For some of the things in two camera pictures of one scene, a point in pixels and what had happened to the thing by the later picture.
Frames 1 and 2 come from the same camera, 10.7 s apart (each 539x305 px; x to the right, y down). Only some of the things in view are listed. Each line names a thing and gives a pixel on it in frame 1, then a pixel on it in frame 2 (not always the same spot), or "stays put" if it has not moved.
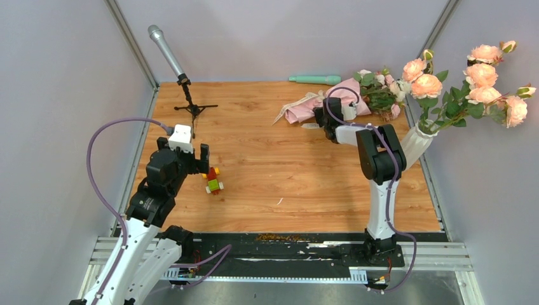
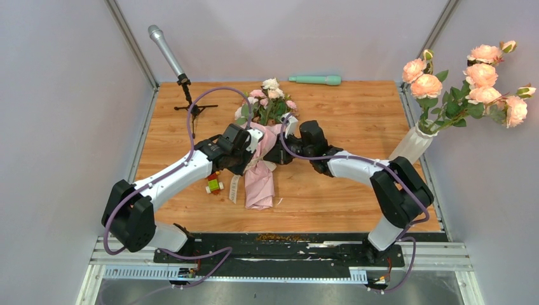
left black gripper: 198,165 -> 250,156
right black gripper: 318,113 -> 278,155
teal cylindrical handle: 328,80 stays put
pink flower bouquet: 371,92 -> 263,110
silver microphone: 157,33 stays put
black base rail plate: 295,251 stays put
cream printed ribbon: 319,94 -> 271,165
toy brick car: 213,185 stays put
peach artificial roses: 473,98 stays put
